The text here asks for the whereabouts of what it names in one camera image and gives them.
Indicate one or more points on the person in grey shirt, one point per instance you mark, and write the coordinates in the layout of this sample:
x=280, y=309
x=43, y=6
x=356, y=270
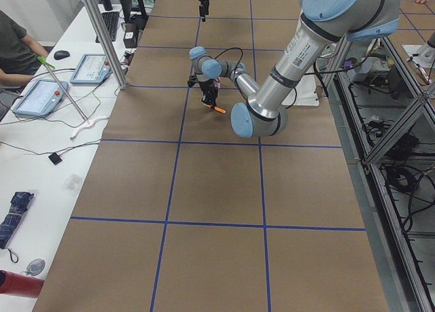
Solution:
x=19, y=54

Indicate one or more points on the black monitor stand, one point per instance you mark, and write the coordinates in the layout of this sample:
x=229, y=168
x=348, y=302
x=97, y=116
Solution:
x=127, y=8

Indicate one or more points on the grabber stick green handle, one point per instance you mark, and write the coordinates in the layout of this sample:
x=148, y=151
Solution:
x=50, y=70

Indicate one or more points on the clear plastic bag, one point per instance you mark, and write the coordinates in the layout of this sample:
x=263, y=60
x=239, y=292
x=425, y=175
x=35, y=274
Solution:
x=72, y=184

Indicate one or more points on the black keyboard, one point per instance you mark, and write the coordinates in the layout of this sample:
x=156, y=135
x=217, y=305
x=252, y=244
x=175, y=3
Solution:
x=111, y=20

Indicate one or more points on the pink mesh pen holder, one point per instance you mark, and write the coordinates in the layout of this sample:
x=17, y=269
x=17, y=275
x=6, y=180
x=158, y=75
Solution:
x=218, y=82

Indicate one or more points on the aluminium frame post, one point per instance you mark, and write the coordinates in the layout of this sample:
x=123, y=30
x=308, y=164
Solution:
x=102, y=33

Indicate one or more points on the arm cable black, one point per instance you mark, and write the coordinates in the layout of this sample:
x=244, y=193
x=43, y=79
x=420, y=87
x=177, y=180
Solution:
x=231, y=58

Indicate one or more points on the orange highlighter pen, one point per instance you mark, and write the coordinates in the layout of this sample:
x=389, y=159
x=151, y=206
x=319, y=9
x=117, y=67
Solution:
x=217, y=108

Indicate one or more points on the blue teach pendant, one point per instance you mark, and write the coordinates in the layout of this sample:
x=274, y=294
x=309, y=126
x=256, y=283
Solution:
x=40, y=100
x=92, y=69

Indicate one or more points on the red cylinder bottle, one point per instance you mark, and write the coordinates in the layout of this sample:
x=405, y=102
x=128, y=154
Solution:
x=15, y=284

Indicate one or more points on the near blue teach pendant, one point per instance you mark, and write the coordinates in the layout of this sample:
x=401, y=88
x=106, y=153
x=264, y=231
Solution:
x=40, y=100

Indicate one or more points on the round silver disc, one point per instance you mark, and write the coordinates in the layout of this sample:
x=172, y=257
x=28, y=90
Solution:
x=34, y=267

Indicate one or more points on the small black box device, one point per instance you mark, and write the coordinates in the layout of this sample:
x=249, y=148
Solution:
x=55, y=158

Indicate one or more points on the black computer mouse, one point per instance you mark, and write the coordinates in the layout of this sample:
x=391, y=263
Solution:
x=61, y=54

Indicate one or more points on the far blue teach pendant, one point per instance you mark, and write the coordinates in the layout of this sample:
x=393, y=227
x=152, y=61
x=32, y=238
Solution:
x=92, y=69

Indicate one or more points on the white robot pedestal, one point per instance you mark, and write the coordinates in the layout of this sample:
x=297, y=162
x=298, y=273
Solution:
x=304, y=94

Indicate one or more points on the blue folded umbrella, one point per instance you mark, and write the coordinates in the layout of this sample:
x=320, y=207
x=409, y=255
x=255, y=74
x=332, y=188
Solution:
x=18, y=207

